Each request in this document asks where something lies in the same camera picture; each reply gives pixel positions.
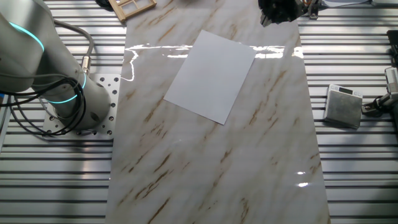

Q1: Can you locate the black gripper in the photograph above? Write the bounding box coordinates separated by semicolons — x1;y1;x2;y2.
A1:
258;0;312;28

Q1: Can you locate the white paper sheet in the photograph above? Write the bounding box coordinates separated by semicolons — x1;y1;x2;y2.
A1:
163;29;257;126

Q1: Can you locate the steel digital kitchen scale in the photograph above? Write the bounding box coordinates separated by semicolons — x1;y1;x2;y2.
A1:
323;83;364;129

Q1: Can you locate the black C-clamp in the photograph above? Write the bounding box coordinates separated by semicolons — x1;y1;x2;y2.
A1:
95;0;115;9

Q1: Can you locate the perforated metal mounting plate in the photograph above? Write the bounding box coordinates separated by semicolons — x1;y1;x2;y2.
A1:
42;73;121;141

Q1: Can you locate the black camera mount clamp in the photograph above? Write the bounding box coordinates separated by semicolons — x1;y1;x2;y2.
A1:
307;0;322;21

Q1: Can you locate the silver depth camera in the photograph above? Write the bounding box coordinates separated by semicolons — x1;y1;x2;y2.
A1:
384;66;398;94
321;0;372;9

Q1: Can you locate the black bracket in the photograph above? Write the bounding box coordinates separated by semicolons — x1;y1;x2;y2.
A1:
386;29;398;68

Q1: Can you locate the small wooden window frame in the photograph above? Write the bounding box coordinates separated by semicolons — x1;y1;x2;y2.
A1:
107;0;157;23

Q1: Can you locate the grey cable with metal connector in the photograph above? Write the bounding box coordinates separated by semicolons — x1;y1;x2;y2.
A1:
53;19;95;76

